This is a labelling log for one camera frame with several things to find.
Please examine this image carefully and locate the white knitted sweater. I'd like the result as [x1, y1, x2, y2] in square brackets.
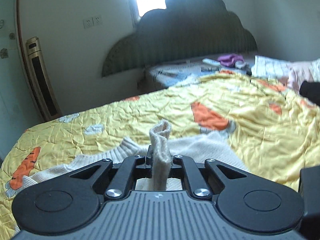
[22, 119, 248, 191]

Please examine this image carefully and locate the grey patterned bed sheet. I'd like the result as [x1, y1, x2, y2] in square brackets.
[138, 52, 255, 93]

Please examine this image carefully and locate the yellow carrot print quilt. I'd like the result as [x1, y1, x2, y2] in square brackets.
[1, 72, 319, 239]

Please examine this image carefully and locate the white remote control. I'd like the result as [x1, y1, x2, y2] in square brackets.
[202, 58, 221, 67]

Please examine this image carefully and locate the purple cloth on bed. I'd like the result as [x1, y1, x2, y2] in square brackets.
[217, 54, 244, 67]

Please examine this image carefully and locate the gold standing air conditioner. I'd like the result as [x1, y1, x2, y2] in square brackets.
[25, 36, 62, 121]

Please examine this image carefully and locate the white striped pillow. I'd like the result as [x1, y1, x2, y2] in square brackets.
[251, 55, 319, 82]

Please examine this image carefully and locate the grey cloud shaped headboard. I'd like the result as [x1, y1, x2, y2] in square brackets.
[101, 0, 258, 77]

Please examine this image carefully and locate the sliding wardrobe with flower decals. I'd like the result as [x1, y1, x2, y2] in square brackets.
[1, 0, 43, 160]

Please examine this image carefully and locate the pink cloth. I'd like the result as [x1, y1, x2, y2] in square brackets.
[279, 62, 314, 93]

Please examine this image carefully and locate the black dark object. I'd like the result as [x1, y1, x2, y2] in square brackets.
[299, 81, 320, 106]

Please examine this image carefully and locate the white wall socket panel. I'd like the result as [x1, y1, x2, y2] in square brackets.
[83, 15, 103, 29]

